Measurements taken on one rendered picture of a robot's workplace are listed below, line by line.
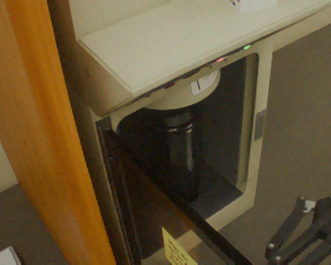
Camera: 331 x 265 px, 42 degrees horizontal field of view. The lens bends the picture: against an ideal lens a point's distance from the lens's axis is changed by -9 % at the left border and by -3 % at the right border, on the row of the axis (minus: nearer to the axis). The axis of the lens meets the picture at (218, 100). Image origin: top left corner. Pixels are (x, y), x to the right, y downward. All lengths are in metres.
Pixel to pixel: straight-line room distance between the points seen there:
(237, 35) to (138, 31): 0.11
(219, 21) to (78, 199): 0.25
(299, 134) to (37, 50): 0.91
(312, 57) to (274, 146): 0.42
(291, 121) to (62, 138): 0.88
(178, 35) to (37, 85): 0.17
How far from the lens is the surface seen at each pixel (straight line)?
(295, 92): 1.32
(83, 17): 0.49
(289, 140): 1.17
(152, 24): 0.50
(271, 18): 0.51
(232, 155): 0.91
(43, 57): 0.38
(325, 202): 0.61
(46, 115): 0.41
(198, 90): 0.68
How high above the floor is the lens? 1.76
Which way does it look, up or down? 40 degrees down
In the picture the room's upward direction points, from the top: 1 degrees clockwise
